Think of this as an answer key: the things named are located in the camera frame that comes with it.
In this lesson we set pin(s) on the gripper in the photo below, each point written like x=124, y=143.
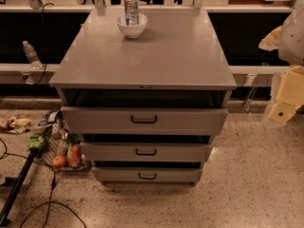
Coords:
x=293, y=43

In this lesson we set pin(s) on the silver redbull can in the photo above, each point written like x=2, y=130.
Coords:
x=131, y=12

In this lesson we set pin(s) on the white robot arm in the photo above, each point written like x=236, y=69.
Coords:
x=291, y=48

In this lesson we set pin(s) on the white bowl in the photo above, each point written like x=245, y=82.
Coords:
x=131, y=30

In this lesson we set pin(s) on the grey drawer cabinet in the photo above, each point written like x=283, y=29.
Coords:
x=177, y=62

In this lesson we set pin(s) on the middle grey drawer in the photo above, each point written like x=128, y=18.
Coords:
x=144, y=152

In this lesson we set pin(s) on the grey drawer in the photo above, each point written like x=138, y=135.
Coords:
x=103, y=174
x=144, y=121
x=144, y=152

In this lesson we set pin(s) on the top grey drawer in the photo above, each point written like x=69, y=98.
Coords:
x=144, y=121

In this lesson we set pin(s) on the bottom grey drawer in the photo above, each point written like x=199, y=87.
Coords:
x=103, y=174

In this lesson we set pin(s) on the red snack bag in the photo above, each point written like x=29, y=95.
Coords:
x=74, y=156

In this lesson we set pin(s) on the clear plastic water bottle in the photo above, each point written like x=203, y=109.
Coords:
x=32, y=56

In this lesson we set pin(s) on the red apple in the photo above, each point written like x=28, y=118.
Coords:
x=59, y=161

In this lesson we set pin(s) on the green sponge item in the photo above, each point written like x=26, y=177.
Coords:
x=35, y=142

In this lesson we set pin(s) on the black metal pole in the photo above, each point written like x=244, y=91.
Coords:
x=16, y=187

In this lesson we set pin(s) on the snack packets on floor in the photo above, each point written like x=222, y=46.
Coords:
x=15, y=125

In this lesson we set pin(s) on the wire mesh basket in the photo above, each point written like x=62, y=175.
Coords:
x=58, y=140

